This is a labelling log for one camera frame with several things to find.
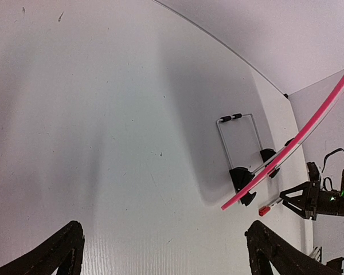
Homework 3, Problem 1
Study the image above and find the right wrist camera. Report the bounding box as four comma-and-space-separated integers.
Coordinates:
306, 162, 323, 189

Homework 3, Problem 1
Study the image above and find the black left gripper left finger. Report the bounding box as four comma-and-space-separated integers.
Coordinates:
0, 221, 84, 274

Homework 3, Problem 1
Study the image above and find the whiteboard marker pen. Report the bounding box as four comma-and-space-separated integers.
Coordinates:
263, 198, 282, 209

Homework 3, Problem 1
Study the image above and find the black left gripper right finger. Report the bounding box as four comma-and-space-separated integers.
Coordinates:
245, 220, 342, 274

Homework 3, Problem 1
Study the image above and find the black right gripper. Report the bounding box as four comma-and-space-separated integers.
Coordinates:
279, 169, 344, 221

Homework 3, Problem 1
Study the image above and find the wire whiteboard stand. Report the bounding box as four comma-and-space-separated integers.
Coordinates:
216, 113, 281, 193

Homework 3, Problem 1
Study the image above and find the pink framed whiteboard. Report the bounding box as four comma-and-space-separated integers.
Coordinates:
221, 75, 344, 210

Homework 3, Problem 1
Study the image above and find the red marker cap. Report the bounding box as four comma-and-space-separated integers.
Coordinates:
259, 206, 271, 217

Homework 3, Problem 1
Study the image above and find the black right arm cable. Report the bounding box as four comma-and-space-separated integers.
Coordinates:
322, 147, 344, 172

